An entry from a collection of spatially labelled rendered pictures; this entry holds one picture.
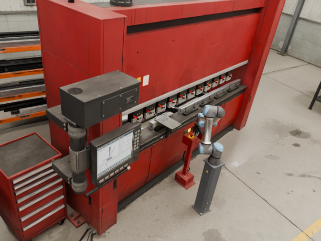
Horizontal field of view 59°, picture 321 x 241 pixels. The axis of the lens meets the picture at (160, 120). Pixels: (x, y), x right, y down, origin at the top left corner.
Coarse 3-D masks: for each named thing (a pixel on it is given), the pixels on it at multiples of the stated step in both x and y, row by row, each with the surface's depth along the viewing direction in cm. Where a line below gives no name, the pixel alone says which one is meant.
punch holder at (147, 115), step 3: (150, 105) 314; (153, 105) 318; (144, 108) 312; (147, 108) 313; (150, 108) 317; (153, 108) 321; (144, 111) 314; (147, 111) 315; (150, 111) 319; (153, 111) 323; (144, 114) 317; (147, 114) 316; (150, 114) 321; (153, 114) 326; (144, 117) 318; (147, 117) 319
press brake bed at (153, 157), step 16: (240, 96) 487; (176, 128) 362; (224, 128) 506; (160, 144) 347; (176, 144) 380; (144, 160) 334; (160, 160) 365; (176, 160) 409; (128, 176) 323; (144, 176) 351; (160, 176) 394; (128, 192) 344; (144, 192) 371
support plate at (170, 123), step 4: (164, 116) 347; (156, 120) 338; (160, 120) 338; (168, 120) 340; (172, 120) 341; (164, 124) 332; (168, 124) 332; (172, 124) 334; (176, 124) 335; (180, 124) 336; (172, 128) 327
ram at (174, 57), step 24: (192, 24) 314; (216, 24) 347; (240, 24) 396; (144, 48) 267; (168, 48) 295; (192, 48) 329; (216, 48) 373; (240, 48) 430; (144, 72) 282; (168, 72) 313; (192, 72) 352; (216, 72) 403; (144, 96) 299; (168, 96) 334
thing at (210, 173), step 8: (208, 168) 318; (216, 168) 312; (208, 176) 321; (216, 176) 324; (200, 184) 337; (208, 184) 326; (216, 184) 333; (200, 192) 341; (208, 192) 332; (200, 200) 344; (208, 200) 342; (200, 208) 348; (208, 208) 354
